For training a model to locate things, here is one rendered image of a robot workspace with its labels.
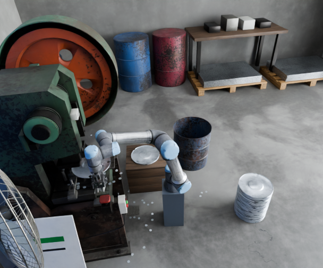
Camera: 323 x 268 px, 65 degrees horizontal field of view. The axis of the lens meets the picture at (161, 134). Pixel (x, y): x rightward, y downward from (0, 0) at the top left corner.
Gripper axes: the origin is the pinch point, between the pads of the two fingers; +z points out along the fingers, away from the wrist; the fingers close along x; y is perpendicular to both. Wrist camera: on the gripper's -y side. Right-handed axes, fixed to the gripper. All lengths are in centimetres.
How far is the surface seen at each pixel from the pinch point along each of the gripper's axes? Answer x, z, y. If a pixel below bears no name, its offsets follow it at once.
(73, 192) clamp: -21.8, 9.9, -9.4
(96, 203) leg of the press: -7.6, 21.1, -6.6
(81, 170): -17.1, 7.1, -26.8
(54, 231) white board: -41, 38, -2
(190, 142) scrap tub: 81, 42, -86
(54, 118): -15, -53, -5
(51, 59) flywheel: -26, -62, -69
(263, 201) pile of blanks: 126, 55, -11
